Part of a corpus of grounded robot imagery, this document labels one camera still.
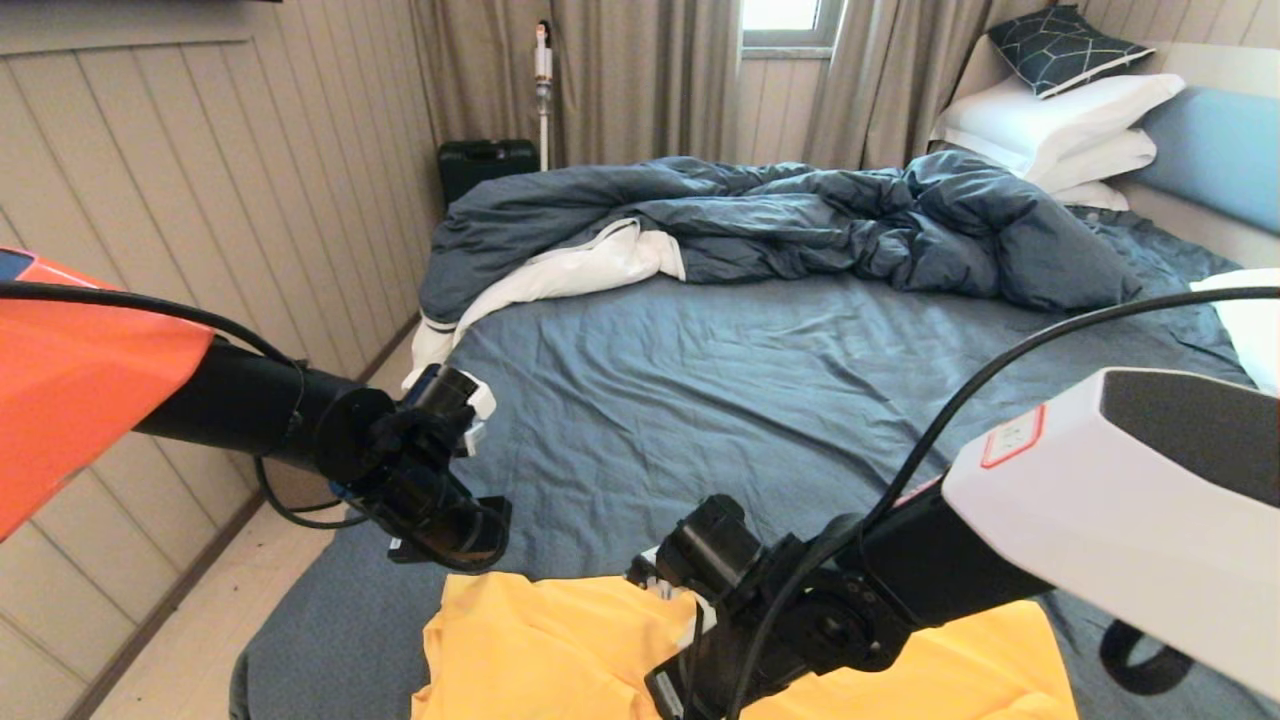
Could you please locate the yellow printed t-shirt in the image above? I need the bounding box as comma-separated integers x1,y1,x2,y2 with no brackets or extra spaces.
410,572,1081,720

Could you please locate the grey-blue bed sheet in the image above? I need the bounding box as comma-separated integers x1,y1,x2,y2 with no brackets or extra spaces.
228,205,1280,720

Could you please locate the dark green hard case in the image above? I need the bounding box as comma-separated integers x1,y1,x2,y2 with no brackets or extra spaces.
438,139,541,206

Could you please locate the dark blue crumpled duvet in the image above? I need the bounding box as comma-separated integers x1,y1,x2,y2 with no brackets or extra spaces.
419,150,1143,326

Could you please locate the white stick vacuum cleaner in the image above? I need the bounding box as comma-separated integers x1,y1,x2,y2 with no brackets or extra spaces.
533,22,556,171

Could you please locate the beige curtain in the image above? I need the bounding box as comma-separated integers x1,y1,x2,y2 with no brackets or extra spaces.
408,0,741,169
803,0,1056,169

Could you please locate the large white pillow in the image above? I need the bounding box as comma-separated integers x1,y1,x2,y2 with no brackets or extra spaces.
935,70,1188,161

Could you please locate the dark patterned cushion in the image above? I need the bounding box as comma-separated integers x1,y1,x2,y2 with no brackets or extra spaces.
986,3,1156,98

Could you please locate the blue headboard cushion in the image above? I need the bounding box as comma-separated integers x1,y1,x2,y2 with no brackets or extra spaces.
1135,84,1280,236

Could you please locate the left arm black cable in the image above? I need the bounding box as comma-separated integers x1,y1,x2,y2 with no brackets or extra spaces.
0,280,371,531

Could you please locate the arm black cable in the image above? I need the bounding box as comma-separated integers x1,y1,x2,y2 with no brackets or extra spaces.
720,285,1280,720
0,280,371,531

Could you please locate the window with grey frame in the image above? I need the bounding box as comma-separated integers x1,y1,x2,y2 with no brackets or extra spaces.
740,0,846,56

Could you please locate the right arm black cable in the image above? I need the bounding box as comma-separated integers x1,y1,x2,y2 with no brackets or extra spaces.
720,285,1280,720

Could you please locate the beige headboard frame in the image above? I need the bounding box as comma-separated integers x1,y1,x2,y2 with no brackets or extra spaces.
930,35,1280,269

